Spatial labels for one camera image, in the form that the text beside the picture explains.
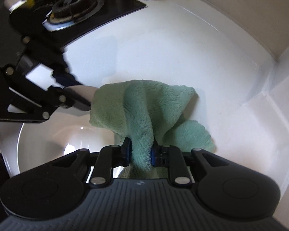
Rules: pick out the green fluffy cloth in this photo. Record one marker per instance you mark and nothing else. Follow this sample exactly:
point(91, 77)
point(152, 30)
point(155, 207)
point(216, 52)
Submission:
point(144, 105)

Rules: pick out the black glass gas stove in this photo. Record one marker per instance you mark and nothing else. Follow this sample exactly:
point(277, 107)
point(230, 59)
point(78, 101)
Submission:
point(115, 9)

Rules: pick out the round metal stove burner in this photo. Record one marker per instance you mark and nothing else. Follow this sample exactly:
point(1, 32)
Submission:
point(74, 7)

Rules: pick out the white ceramic bowl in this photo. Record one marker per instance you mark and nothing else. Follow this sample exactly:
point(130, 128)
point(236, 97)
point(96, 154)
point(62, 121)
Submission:
point(53, 139)

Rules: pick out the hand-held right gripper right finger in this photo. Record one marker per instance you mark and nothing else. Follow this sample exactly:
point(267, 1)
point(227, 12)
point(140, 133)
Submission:
point(154, 157)

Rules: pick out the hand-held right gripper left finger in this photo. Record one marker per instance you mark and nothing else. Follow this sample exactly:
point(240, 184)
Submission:
point(127, 154)

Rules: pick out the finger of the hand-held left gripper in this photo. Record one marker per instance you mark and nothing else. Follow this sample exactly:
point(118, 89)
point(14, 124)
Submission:
point(62, 98)
point(65, 80)

